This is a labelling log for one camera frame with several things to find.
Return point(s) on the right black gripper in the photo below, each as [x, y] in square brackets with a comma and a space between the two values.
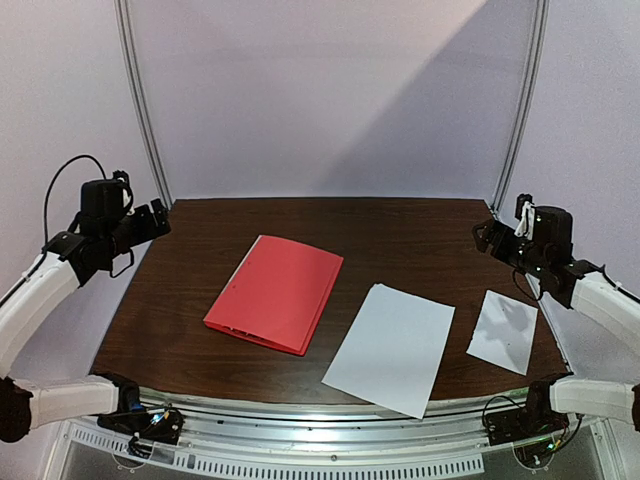
[491, 236]

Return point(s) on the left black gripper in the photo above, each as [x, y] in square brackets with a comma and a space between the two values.
[150, 229]

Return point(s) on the red file folder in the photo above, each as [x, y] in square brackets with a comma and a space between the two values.
[276, 296]

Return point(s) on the large white paper sheet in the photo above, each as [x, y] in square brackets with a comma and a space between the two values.
[391, 354]

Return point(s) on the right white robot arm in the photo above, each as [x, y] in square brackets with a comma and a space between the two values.
[545, 251]

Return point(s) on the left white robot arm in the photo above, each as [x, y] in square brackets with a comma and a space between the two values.
[66, 264]

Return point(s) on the small white paper sheet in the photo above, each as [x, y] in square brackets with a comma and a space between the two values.
[504, 333]

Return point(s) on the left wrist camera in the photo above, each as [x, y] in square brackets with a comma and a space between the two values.
[107, 198]

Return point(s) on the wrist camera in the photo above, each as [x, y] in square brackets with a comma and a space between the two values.
[107, 198]
[543, 225]

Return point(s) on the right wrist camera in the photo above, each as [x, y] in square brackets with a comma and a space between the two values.
[543, 225]

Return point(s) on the right aluminium corner post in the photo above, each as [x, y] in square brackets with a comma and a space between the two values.
[526, 94]

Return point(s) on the aluminium corner post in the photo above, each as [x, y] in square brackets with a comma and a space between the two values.
[132, 68]
[526, 94]

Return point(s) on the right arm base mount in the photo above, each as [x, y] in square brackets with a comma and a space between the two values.
[535, 434]

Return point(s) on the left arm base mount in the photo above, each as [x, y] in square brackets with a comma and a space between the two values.
[145, 427]

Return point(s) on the left aluminium corner post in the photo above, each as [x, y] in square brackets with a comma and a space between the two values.
[132, 68]

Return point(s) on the aluminium front rail frame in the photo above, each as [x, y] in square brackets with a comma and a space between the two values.
[234, 439]

